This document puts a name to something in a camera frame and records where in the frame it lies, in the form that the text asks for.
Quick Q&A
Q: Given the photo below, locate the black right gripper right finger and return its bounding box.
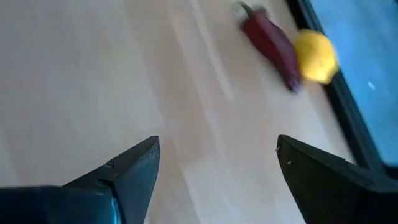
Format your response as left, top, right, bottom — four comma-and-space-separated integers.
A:
275, 134, 398, 224

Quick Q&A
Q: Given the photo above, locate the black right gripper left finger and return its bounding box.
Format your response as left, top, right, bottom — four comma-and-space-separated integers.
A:
0, 135, 161, 224

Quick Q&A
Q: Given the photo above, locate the red chili pepper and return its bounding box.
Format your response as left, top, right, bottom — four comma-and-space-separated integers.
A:
233, 1, 303, 93

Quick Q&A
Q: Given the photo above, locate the black-framed blue tray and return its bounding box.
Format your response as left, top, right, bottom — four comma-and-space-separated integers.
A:
285, 0, 398, 180

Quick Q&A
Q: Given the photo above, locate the yellow lemon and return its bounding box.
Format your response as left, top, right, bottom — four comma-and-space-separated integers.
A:
294, 28, 340, 85

